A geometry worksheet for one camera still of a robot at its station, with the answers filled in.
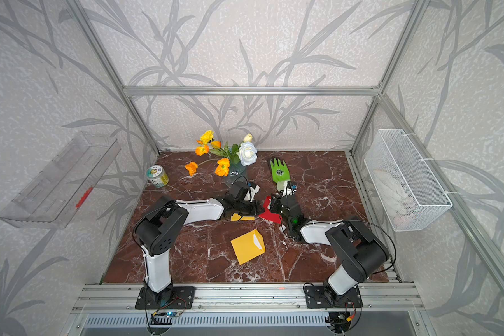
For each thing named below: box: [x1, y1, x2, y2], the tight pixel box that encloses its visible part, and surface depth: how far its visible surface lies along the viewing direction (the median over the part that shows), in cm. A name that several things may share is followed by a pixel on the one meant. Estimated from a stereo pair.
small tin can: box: [145, 164, 169, 189], surface depth 104 cm
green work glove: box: [269, 158, 291, 192], surface depth 112 cm
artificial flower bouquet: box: [185, 130, 259, 178], surface depth 77 cm
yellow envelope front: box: [230, 228, 266, 266], surface depth 88 cm
